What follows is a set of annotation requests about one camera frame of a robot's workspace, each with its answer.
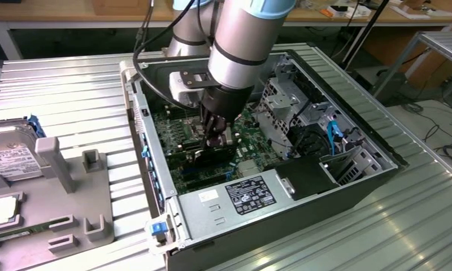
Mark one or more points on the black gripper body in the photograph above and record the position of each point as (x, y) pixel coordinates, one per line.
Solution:
(226, 101)

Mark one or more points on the black Nvidia graphics card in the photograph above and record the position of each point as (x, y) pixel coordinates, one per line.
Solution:
(215, 158)

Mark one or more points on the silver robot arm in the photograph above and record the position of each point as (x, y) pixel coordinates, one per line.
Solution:
(245, 36)

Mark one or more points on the CPU socket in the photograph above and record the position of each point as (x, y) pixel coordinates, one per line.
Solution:
(194, 128)

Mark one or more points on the green motherboard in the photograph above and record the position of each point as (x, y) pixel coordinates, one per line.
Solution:
(257, 146)

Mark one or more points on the silver chipset heat sink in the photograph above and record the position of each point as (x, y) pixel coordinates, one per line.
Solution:
(250, 167)

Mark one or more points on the silver disk bay cage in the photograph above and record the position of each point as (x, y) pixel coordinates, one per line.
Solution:
(286, 107)

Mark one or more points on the long black expansion slot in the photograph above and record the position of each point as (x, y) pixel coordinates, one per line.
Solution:
(211, 180)

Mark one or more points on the short black expansion slot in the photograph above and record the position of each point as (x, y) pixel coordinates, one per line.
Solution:
(190, 178)

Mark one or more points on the black plastic shroud box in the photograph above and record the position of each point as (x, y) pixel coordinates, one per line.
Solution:
(309, 178)

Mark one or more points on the grey power supply unit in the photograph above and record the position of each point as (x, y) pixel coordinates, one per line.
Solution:
(211, 214)

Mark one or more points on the blue case release latch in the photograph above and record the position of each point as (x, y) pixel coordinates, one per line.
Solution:
(158, 228)

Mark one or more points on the silver perforated disk bay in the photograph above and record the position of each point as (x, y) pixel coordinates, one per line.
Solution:
(354, 166)

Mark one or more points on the open black PC case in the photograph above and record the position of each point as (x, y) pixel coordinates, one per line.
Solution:
(325, 214)

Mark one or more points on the black box on floor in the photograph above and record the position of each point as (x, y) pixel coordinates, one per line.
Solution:
(381, 82)

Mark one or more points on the orange and white box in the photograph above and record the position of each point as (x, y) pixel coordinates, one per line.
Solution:
(330, 12)

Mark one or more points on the black pole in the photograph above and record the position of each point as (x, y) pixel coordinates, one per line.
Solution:
(366, 34)

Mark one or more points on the small black box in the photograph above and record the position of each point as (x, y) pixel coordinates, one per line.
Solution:
(343, 8)

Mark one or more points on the blue disk carrier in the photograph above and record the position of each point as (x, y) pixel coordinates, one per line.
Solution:
(35, 127)

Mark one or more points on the small white box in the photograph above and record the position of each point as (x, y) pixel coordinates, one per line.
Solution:
(362, 11)

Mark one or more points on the silver hard disk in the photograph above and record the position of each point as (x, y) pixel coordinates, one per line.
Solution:
(7, 158)

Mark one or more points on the wooden desk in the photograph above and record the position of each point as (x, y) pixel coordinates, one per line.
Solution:
(60, 11)

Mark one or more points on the grey parts rack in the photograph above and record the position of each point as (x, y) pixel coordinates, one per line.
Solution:
(42, 242)

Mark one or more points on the silver CPU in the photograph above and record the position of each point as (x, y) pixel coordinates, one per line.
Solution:
(0, 210)

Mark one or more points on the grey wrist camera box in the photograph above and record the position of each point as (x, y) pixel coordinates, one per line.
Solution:
(186, 90)

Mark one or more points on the metal frame table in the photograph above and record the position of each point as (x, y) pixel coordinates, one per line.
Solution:
(449, 42)

